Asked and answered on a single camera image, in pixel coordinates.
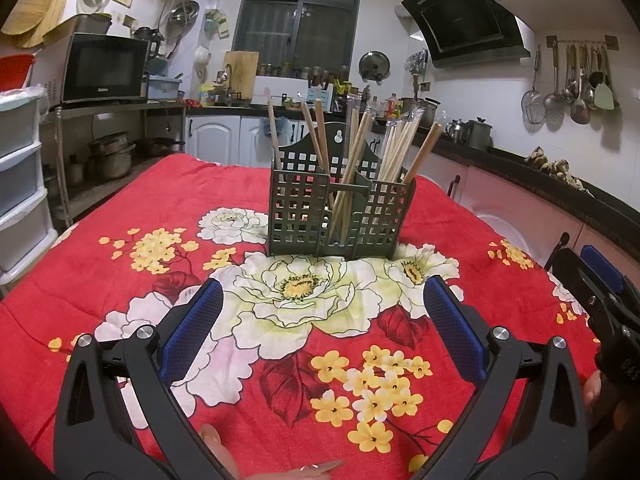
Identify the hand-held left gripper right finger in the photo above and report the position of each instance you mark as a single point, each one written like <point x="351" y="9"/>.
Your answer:
<point x="455" y="330"/>

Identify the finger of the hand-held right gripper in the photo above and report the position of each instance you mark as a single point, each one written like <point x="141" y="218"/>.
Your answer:
<point x="575" y="275"/>
<point x="605" y="267"/>

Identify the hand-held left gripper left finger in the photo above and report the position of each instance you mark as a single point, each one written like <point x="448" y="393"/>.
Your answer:
<point x="192" y="330"/>

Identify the dark green plastic chopstick holder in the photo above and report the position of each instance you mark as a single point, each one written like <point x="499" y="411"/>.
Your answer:
<point x="300" y="210"/>

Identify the dark green utensil basket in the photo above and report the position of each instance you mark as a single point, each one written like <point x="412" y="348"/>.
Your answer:
<point x="357" y="145"/>

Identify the row of hanging kitchen utensils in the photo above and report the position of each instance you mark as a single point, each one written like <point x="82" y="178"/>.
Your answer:
<point x="570" y="85"/>

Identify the person's right hand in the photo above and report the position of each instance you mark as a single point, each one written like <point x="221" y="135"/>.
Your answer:
<point x="594" y="397"/>

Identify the person's left hand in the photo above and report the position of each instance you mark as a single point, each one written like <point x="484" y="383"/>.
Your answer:
<point x="222" y="455"/>

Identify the black kitchen countertop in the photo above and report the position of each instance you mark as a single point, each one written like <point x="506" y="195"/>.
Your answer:
<point x="550" y="180"/>

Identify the pink lower cabinets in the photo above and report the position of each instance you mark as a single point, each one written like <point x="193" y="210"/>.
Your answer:
<point x="500" y="210"/>

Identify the ginger roots on counter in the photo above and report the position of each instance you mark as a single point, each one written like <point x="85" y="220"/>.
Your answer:
<point x="555" y="167"/>

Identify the red floral blanket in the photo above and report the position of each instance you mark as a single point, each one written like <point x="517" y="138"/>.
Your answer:
<point x="165" y="200"/>

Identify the grey lidded kettle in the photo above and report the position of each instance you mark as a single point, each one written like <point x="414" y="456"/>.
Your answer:
<point x="480" y="135"/>

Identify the dark wok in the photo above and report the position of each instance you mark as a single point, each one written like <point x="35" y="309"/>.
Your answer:
<point x="162" y="146"/>

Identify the small steel kettle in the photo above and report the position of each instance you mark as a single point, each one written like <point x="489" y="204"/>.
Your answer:
<point x="456" y="131"/>

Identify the steel cooking pot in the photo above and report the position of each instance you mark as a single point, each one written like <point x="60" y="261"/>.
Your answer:
<point x="112" y="157"/>

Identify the metal shelf rack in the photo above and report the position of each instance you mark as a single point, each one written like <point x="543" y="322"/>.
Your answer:
<point x="100" y="160"/>

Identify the white lower cabinets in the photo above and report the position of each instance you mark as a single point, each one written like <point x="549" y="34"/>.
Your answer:
<point x="220" y="137"/>

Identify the blue plastic bag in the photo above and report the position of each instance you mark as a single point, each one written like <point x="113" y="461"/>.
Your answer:
<point x="282" y="130"/>

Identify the steel stock pot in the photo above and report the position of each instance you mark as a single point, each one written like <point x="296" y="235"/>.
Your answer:
<point x="425" y="110"/>

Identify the plastic drawer tower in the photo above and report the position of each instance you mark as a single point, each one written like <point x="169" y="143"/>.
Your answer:
<point x="22" y="185"/>

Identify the cluster of condiment bottles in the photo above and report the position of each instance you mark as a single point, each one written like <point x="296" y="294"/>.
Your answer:
<point x="387" y="106"/>

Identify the yellow jar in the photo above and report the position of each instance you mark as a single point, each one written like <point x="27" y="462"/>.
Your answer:
<point x="207" y="95"/>

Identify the pale blue storage box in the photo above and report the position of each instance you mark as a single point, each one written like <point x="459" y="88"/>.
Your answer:
<point x="164" y="87"/>

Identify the kitchen faucet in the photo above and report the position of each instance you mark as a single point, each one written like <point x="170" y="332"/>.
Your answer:
<point x="229" y="85"/>

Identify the white dish box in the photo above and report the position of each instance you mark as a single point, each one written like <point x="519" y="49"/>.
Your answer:
<point x="280" y="90"/>

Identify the wooden cutting board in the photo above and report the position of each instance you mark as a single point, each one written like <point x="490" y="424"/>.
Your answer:
<point x="241" y="75"/>

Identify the hanging steel spoons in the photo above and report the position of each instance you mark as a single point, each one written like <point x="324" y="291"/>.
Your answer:
<point x="417" y="64"/>

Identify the white hanging container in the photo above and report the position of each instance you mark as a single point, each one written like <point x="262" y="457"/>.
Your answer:
<point x="202" y="64"/>

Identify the blue knife block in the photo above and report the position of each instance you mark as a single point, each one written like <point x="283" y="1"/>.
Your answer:
<point x="325" y="96"/>

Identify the dark round pot lid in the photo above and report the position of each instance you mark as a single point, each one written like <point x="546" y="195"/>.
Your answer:
<point x="374" y="66"/>

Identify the black microwave oven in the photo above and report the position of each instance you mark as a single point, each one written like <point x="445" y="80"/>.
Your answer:
<point x="102" y="67"/>

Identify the black range hood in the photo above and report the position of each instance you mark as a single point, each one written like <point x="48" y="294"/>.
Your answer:
<point x="465" y="15"/>

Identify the black blender jug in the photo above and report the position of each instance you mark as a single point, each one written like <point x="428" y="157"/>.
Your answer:
<point x="147" y="42"/>

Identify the red plastic basin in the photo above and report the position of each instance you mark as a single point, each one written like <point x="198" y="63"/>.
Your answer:
<point x="15" y="72"/>

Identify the hanging steel bowl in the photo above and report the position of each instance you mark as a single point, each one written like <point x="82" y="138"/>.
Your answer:
<point x="184" y="12"/>

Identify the cardboard box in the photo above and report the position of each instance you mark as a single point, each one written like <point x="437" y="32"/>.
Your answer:
<point x="75" y="27"/>

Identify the round wooden board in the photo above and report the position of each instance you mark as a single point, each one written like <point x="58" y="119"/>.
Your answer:
<point x="55" y="35"/>

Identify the dark window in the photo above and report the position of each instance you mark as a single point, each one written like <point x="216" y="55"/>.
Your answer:
<point x="300" y="10"/>

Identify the round bamboo tray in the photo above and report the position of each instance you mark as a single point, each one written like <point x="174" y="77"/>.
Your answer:
<point x="35" y="5"/>

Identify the utensil wall rail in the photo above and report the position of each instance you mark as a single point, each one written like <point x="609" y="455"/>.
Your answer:
<point x="580" y="41"/>

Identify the hanging wall organiser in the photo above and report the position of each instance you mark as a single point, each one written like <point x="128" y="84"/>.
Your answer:
<point x="217" y="24"/>

